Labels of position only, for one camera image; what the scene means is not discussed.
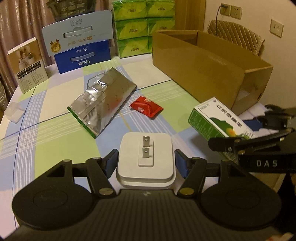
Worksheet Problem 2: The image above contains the double wall socket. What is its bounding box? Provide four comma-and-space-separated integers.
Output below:
220, 4, 242, 20

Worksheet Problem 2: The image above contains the clear plastic box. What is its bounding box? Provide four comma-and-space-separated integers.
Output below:
4, 102, 25, 123

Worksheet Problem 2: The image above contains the quilted beige chair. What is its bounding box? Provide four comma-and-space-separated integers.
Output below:
207, 20, 265, 56

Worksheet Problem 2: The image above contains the white power adapter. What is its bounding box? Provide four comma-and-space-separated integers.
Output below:
116, 132, 176, 189

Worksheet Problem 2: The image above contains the single wall socket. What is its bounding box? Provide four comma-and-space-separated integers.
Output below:
269, 19, 284, 38

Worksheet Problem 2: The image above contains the black charging cable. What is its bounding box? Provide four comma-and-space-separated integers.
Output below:
215, 3, 227, 30

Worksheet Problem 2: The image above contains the white beige product box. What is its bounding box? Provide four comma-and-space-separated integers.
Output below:
7, 37, 48, 94

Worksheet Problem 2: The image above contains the brown cardboard box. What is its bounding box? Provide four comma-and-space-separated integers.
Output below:
152, 30, 273, 115

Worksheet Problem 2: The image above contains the beige curtain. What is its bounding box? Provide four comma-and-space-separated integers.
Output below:
1, 1, 55, 99

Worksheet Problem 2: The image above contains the green tissue pack stack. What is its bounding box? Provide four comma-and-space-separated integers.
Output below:
112, 1, 175, 58

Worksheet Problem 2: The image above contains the red snack packet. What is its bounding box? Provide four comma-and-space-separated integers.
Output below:
130, 96, 164, 118

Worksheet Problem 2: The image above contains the silver foil pouch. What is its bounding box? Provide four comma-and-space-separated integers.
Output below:
67, 67, 137, 138

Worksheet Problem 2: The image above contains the green white medicine box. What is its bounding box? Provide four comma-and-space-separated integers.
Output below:
188, 97, 256, 140

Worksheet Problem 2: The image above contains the dark gift box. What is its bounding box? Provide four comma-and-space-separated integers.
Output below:
46, 0, 96, 21

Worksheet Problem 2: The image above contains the blue milk carton box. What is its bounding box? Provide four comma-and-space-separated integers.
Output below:
42, 10, 113, 74

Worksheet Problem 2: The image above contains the checked tablecloth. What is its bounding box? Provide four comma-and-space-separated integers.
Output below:
1, 57, 221, 219

